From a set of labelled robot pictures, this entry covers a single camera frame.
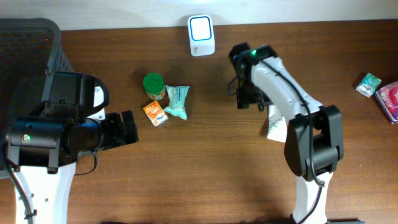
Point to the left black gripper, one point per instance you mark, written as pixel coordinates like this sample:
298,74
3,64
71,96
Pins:
118,133

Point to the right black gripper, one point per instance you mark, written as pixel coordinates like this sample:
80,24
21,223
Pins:
242,99

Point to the orange tissue pack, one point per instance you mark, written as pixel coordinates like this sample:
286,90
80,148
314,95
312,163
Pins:
155,113

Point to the white floral tube gold cap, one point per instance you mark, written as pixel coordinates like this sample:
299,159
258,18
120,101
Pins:
277,130

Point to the green round item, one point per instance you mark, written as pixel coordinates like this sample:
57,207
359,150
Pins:
154,86

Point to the teal wet wipes pack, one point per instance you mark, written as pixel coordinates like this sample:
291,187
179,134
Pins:
177,96

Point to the small teal tissue pack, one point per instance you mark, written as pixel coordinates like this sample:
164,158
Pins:
368,85

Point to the red floral tissue pack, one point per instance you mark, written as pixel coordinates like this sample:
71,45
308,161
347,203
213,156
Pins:
387,97

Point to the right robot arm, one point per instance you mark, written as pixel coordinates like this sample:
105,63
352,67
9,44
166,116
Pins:
314,141

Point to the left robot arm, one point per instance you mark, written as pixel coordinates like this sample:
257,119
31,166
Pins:
41,149

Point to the white barcode scanner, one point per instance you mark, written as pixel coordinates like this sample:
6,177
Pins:
201,35

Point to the grey plastic mesh basket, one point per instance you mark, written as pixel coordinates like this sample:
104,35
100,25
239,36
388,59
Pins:
31,50

